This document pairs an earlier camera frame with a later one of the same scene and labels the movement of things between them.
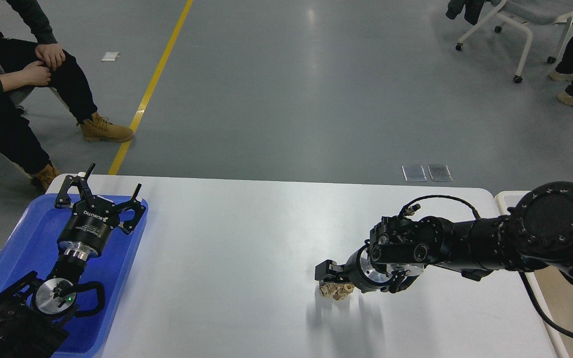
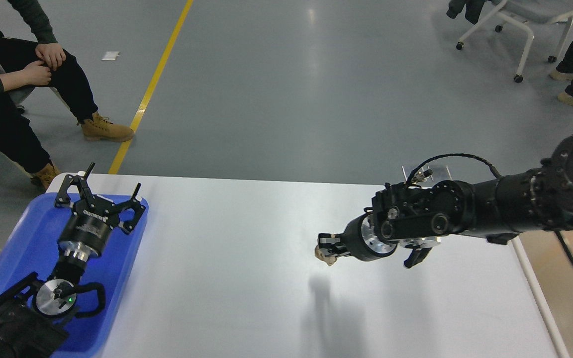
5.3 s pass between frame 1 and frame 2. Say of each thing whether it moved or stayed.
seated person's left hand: stayed
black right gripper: moved
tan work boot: stayed
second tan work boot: stayed
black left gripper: stayed
